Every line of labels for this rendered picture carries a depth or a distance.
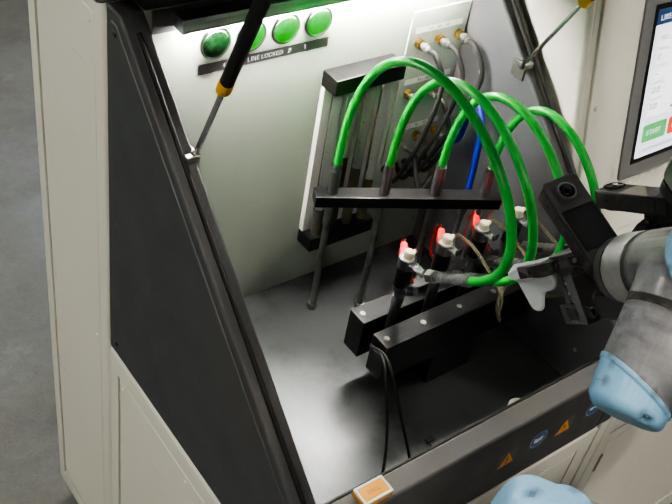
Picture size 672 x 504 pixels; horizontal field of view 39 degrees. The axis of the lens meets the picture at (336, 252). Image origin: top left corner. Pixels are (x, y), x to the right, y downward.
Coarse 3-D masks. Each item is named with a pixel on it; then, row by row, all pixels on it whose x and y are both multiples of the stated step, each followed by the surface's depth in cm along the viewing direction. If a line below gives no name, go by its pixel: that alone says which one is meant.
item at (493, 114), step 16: (432, 80) 143; (416, 96) 146; (480, 96) 136; (496, 112) 134; (400, 128) 152; (512, 144) 133; (512, 160) 134; (384, 176) 159; (528, 176) 134; (384, 192) 161; (528, 192) 133; (528, 208) 134; (528, 224) 135; (528, 240) 136; (528, 256) 137; (464, 272) 151
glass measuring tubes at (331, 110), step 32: (352, 64) 155; (320, 96) 156; (352, 96) 156; (384, 96) 161; (320, 128) 159; (352, 128) 161; (320, 160) 164; (352, 160) 168; (320, 224) 172; (352, 224) 177
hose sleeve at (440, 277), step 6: (432, 276) 143; (438, 276) 142; (444, 276) 141; (450, 276) 140; (456, 276) 139; (462, 276) 138; (468, 276) 137; (438, 282) 142; (444, 282) 141; (450, 282) 140; (456, 282) 138; (462, 282) 137
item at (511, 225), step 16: (384, 64) 137; (400, 64) 135; (416, 64) 132; (368, 80) 142; (448, 80) 128; (464, 96) 127; (352, 112) 148; (464, 112) 127; (480, 128) 125; (336, 160) 155; (496, 160) 125; (496, 176) 125; (512, 208) 126; (512, 224) 126; (512, 240) 127; (512, 256) 128; (496, 272) 131
